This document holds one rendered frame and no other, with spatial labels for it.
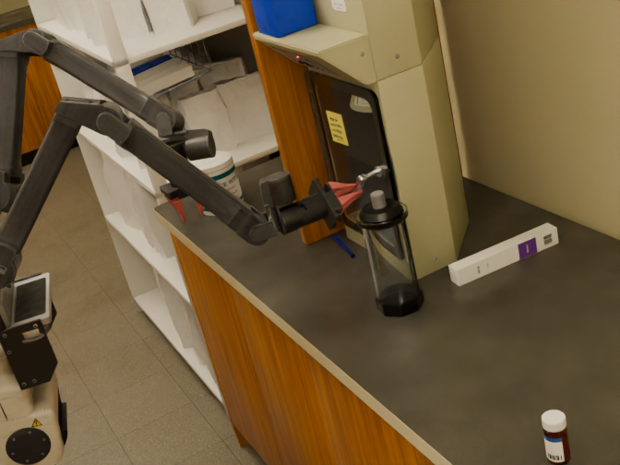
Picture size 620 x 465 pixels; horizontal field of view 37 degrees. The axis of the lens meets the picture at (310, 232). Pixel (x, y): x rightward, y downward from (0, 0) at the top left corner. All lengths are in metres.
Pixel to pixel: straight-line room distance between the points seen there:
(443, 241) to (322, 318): 0.33
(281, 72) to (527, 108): 0.59
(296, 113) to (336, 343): 0.61
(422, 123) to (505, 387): 0.60
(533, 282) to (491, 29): 0.64
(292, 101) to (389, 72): 0.39
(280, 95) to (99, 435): 1.82
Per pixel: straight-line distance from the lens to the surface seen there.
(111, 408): 3.78
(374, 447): 2.01
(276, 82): 2.23
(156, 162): 1.93
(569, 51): 2.12
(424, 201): 2.06
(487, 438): 1.64
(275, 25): 2.02
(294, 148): 2.29
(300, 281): 2.22
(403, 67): 1.96
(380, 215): 1.89
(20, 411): 2.34
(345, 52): 1.88
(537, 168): 2.35
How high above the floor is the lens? 1.98
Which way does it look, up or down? 25 degrees down
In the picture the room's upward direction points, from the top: 14 degrees counter-clockwise
